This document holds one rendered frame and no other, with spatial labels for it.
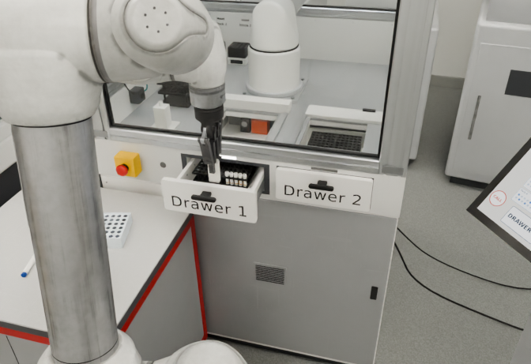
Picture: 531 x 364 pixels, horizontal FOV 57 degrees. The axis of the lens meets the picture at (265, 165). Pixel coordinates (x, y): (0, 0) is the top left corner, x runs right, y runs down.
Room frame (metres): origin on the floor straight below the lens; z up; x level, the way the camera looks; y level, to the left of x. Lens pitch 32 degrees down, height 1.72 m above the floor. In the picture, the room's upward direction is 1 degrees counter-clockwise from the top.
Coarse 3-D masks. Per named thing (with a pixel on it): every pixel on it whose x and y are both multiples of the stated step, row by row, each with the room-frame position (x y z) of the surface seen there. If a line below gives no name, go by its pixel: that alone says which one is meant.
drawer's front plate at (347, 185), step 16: (288, 176) 1.22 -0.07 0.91; (304, 176) 1.21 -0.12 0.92; (320, 176) 1.20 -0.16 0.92; (336, 176) 1.19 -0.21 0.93; (352, 176) 1.19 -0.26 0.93; (288, 192) 1.22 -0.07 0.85; (304, 192) 1.21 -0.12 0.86; (320, 192) 1.20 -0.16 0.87; (336, 192) 1.19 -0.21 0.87; (352, 192) 1.17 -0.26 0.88; (368, 192) 1.16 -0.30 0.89; (352, 208) 1.17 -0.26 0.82; (368, 208) 1.16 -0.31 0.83
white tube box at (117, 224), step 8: (104, 216) 1.19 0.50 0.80; (112, 216) 1.19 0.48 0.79; (120, 216) 1.20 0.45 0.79; (128, 216) 1.18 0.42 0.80; (112, 224) 1.15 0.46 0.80; (120, 224) 1.15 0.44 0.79; (128, 224) 1.16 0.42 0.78; (112, 232) 1.12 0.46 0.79; (120, 232) 1.12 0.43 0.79; (128, 232) 1.15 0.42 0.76; (112, 240) 1.08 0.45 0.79; (120, 240) 1.08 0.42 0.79; (112, 248) 1.08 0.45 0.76; (120, 248) 1.08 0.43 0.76
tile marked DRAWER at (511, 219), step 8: (512, 208) 0.91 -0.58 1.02; (504, 216) 0.90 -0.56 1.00; (512, 216) 0.89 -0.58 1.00; (520, 216) 0.88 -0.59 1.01; (528, 216) 0.87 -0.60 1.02; (512, 224) 0.88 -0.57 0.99; (520, 224) 0.87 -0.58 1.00; (528, 224) 0.86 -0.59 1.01; (520, 232) 0.85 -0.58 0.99; (528, 232) 0.84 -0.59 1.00; (528, 240) 0.83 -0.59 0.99
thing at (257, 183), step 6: (192, 162) 1.34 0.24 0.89; (198, 162) 1.38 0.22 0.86; (186, 168) 1.30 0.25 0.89; (192, 168) 1.33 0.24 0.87; (258, 168) 1.38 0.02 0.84; (180, 174) 1.26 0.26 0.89; (186, 174) 1.29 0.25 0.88; (192, 174) 1.33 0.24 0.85; (258, 174) 1.26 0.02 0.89; (192, 180) 1.32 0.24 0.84; (252, 180) 1.31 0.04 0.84; (258, 180) 1.23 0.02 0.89; (252, 186) 1.28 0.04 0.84; (258, 186) 1.21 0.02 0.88; (258, 192) 1.20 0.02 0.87; (258, 198) 1.20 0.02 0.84
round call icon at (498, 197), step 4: (496, 188) 0.97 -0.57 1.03; (492, 192) 0.97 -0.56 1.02; (496, 192) 0.97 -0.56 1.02; (500, 192) 0.96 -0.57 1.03; (504, 192) 0.95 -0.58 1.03; (488, 196) 0.97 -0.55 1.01; (492, 196) 0.96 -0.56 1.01; (496, 196) 0.96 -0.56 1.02; (500, 196) 0.95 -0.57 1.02; (504, 196) 0.95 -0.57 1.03; (508, 196) 0.94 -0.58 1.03; (488, 200) 0.96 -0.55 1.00; (492, 200) 0.96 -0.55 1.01; (496, 200) 0.95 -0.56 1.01; (500, 200) 0.94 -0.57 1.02; (504, 200) 0.94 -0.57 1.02; (492, 204) 0.95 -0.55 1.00; (496, 204) 0.94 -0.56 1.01; (500, 204) 0.93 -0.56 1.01; (496, 208) 0.93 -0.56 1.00
